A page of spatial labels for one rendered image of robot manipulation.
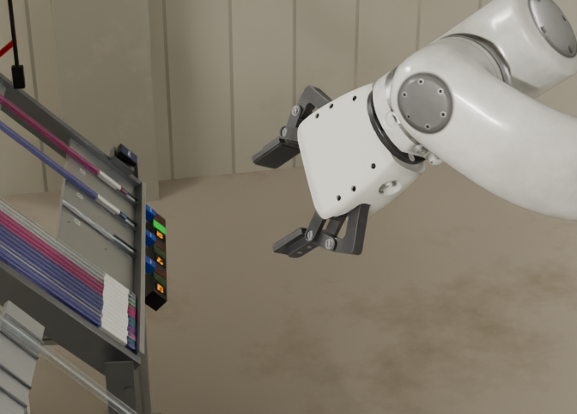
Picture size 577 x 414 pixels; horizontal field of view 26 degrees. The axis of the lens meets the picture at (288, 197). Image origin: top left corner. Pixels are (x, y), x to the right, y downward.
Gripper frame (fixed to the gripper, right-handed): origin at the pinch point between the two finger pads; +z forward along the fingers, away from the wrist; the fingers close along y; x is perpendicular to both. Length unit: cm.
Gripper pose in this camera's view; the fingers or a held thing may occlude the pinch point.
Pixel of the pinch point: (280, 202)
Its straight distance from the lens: 115.8
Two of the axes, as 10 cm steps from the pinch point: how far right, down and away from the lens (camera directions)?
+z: -6.8, 4.4, 5.9
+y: -2.1, -8.8, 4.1
